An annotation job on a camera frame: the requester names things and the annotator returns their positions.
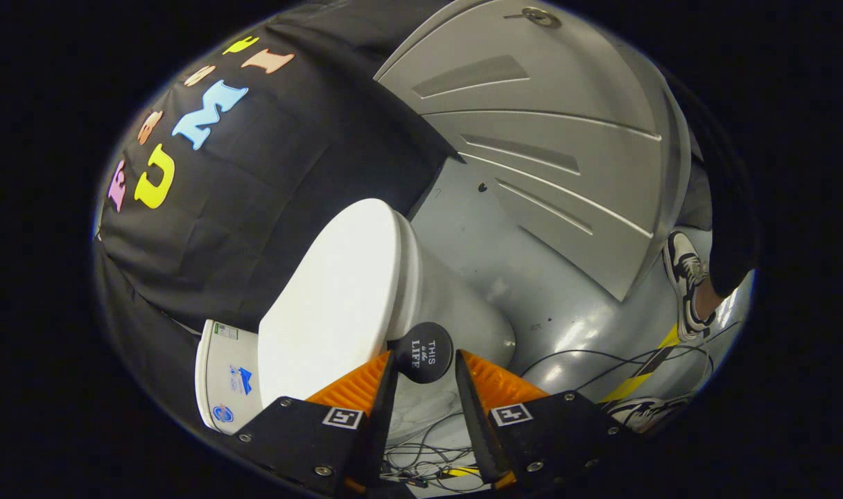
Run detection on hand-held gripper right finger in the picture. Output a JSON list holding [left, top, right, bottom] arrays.
[[455, 350, 634, 494]]

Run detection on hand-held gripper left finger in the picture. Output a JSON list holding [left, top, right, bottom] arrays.
[[231, 350, 400, 496]]

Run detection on black round lid knob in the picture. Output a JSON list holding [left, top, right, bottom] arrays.
[[392, 322, 454, 384]]

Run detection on yellow black floor tape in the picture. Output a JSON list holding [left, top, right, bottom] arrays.
[[598, 322, 680, 404]]

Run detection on person's black white shoe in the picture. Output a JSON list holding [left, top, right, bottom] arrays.
[[605, 395, 693, 434], [663, 231, 717, 342]]

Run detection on black backdrop cloth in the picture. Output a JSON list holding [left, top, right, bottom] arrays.
[[92, 0, 464, 430]]

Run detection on grey panelled cabinet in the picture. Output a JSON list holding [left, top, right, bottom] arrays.
[[373, 0, 693, 302]]

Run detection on person's leg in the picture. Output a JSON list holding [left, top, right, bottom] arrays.
[[671, 90, 761, 323]]

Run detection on black cables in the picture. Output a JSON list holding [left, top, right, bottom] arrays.
[[380, 326, 741, 494]]

